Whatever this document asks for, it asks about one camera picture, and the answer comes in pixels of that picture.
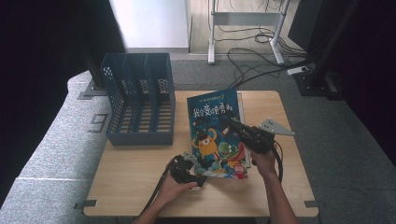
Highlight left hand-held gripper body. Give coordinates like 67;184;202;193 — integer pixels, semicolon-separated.
169;151;201;185

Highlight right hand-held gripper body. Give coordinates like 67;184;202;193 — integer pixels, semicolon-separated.
237;117;296;156

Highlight blue monster picture book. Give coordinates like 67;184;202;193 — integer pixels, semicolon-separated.
186;88;250;180

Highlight blue plastic file rack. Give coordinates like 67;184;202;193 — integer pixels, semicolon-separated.
100;51;177;147

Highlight person's right hand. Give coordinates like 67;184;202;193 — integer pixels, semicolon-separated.
247;146;279;179

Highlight person's left hand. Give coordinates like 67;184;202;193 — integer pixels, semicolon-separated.
155;172;199;206

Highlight black stand with base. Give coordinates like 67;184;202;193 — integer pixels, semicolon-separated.
293;0;362;99

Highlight white power strip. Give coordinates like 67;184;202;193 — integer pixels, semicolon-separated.
287;65;310;77

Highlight dark curtain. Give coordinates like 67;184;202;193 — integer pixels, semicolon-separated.
288;0;396;166
0;0;125;206

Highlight white panel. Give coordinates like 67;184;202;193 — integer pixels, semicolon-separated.
108;0;191;54

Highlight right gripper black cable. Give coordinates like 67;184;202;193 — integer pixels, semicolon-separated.
272;141;285;184

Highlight black floor cables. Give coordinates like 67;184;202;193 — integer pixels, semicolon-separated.
214;0;314;90

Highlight grey table corner bracket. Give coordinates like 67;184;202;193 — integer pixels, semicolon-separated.
74;200;98;211

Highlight white metal desk frame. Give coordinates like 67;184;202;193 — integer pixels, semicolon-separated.
207;0;292;65

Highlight black post on grey plate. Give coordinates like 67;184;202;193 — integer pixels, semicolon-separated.
78;46;110;101

